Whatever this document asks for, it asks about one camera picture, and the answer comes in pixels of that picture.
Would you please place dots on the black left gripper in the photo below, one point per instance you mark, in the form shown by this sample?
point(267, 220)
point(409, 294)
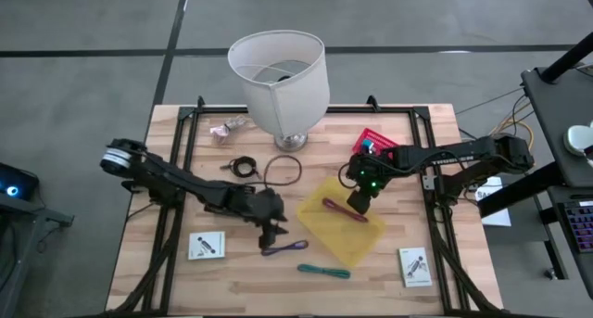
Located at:
point(264, 207)

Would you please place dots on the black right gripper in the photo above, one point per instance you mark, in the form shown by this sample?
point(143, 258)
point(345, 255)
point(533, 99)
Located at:
point(359, 202)

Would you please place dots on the yellow translucent plastic bin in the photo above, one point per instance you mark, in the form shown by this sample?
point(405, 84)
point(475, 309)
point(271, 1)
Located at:
point(343, 241)

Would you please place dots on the white printed booklet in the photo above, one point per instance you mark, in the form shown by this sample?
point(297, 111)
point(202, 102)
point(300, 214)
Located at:
point(206, 246)
point(414, 267)

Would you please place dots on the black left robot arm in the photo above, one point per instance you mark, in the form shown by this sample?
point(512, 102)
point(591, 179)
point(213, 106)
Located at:
point(162, 176)

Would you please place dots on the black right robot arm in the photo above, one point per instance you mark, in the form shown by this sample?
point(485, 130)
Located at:
point(463, 153)

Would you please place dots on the small blue item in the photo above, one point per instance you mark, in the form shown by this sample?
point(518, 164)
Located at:
point(367, 144)

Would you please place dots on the red plastic basket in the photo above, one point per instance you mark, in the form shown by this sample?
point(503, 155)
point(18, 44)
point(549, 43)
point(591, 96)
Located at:
point(377, 139)

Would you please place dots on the table lamp with white shade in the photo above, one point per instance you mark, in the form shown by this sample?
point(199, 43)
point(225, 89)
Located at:
point(287, 95)

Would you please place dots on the white paper sheet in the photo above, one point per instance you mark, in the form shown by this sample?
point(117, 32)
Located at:
point(498, 218)

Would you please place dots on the black desk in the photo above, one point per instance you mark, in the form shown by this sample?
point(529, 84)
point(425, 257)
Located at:
point(551, 114)

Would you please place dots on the black keyboard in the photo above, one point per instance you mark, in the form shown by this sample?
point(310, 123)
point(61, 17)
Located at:
point(581, 225)

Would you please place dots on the white round object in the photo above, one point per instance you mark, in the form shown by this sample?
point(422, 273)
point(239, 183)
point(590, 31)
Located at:
point(576, 139)

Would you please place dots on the dark metal stand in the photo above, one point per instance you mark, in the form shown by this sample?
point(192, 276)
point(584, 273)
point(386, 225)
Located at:
point(28, 216)

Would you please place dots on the black device with blue light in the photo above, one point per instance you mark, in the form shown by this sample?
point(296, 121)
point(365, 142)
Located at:
point(14, 188)

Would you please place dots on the black aluminium table frame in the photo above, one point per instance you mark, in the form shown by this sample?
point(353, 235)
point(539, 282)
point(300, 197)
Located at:
point(394, 110)

